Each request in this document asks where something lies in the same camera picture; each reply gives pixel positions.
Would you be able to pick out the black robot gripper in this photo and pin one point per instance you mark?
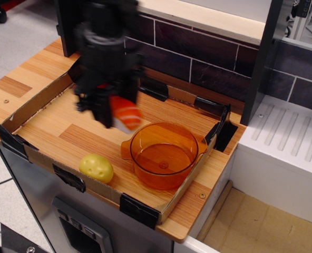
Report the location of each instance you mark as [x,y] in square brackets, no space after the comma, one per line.
[107,61]

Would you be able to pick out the salmon nigiri sushi toy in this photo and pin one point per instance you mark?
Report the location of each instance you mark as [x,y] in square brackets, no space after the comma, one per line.
[125,114]

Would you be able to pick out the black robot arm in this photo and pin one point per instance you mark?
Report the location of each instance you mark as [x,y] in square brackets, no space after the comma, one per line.
[107,19]

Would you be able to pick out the orange transparent plastic pot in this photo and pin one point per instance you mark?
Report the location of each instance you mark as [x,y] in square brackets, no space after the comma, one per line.
[163,154]

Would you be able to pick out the cardboard fence with black tape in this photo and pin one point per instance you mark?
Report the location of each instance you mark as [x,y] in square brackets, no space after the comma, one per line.
[47,130]

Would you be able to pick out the red chili pepper toy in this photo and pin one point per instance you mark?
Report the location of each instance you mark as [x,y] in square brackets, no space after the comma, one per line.
[103,86]

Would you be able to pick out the yellow potato toy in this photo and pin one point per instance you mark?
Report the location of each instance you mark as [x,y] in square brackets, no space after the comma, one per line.
[97,167]

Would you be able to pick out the toy oven front panel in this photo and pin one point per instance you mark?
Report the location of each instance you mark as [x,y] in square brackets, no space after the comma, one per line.
[83,234]

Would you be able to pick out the white toy sink drainboard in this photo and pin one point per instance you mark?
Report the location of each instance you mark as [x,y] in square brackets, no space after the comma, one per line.
[281,132]

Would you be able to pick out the dark grey vertical post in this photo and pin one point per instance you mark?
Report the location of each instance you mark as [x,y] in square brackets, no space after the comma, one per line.
[272,36]

